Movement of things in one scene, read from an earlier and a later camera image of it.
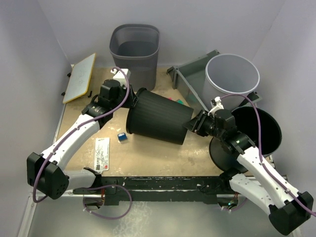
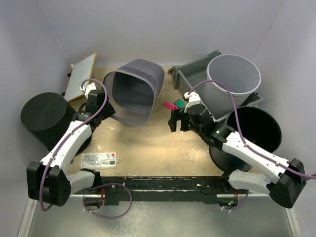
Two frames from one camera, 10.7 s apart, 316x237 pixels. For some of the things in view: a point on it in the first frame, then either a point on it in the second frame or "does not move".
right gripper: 196,124 → 178,114
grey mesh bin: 135,47 → 133,89
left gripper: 132,99 → 109,111
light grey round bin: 230,78 does not move
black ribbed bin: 158,117 → 45,116
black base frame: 121,190 does not move
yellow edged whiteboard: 79,79 does not move
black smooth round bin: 260,128 does not move
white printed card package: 101,154 → 98,161
